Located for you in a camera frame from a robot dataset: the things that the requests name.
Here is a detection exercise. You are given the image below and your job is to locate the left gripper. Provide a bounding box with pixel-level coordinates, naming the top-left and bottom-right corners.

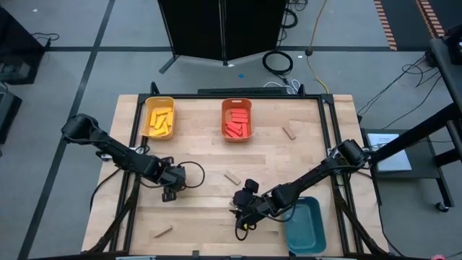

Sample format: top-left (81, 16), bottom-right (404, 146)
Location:
top-left (153, 155), bottom-right (188, 203)

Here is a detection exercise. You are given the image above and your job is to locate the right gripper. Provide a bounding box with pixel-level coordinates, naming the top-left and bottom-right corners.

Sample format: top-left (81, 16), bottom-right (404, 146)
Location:
top-left (230, 178), bottom-right (279, 228)

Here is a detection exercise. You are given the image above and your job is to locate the teal plastic bin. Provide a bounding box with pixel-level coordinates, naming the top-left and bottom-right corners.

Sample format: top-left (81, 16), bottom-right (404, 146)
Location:
top-left (282, 196), bottom-right (328, 256)

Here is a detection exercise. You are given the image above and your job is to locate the yellow plastic bin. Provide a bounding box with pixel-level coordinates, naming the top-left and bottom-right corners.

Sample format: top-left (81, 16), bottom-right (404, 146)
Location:
top-left (139, 95), bottom-right (177, 142)

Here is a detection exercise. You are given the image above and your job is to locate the orange plastic bin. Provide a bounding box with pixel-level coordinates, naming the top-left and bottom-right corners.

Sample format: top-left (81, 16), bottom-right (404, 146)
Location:
top-left (220, 97), bottom-right (254, 144)

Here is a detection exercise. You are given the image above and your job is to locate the black bar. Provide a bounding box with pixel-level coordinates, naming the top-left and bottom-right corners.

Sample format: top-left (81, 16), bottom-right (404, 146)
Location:
top-left (197, 86), bottom-right (289, 96)

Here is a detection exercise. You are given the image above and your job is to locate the black partition panel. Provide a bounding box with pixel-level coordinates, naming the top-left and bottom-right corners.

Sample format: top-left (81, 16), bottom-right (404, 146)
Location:
top-left (157, 0), bottom-right (225, 63)
top-left (223, 0), bottom-right (289, 62)

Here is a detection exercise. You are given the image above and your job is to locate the white paper sheet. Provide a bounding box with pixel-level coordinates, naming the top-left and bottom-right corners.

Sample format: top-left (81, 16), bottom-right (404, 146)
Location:
top-left (367, 133), bottom-right (413, 173)

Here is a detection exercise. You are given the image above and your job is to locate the black equipment box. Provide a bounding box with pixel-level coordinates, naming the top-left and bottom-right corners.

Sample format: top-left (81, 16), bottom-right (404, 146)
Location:
top-left (0, 90), bottom-right (23, 145)

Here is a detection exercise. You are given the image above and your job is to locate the black side cart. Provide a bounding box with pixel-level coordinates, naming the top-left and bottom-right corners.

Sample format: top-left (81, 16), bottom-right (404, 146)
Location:
top-left (360, 128), bottom-right (456, 214)

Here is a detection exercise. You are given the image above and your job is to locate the black cabinet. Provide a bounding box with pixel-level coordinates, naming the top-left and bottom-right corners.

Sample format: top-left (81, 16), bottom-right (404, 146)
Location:
top-left (0, 6), bottom-right (47, 87)

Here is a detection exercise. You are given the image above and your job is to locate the black diagonal support beam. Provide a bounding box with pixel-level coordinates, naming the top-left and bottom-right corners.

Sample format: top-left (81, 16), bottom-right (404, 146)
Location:
top-left (370, 103), bottom-right (462, 164)

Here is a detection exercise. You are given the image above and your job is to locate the black workbench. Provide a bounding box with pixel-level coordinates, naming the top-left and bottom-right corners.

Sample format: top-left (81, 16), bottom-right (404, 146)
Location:
top-left (428, 23), bottom-right (462, 109)

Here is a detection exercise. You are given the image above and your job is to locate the black floor mat striped edge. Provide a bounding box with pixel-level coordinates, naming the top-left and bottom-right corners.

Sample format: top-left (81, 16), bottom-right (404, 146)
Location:
top-left (372, 0), bottom-right (447, 52)

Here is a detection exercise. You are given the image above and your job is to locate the black aluminium table frame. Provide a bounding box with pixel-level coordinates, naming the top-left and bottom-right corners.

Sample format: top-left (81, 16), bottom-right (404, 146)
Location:
top-left (86, 82), bottom-right (390, 258)

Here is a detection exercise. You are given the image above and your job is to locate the white cable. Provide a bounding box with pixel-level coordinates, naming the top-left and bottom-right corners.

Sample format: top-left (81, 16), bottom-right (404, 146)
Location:
top-left (262, 78), bottom-right (302, 95)

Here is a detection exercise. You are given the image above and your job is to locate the coiled black cable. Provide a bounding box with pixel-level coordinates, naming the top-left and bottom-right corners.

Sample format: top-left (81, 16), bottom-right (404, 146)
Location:
top-left (280, 6), bottom-right (300, 30)
top-left (261, 50), bottom-right (295, 77)

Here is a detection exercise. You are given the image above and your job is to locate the yellow floor cable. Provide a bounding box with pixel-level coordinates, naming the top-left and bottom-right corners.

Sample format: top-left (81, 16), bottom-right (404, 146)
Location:
top-left (305, 0), bottom-right (331, 95)

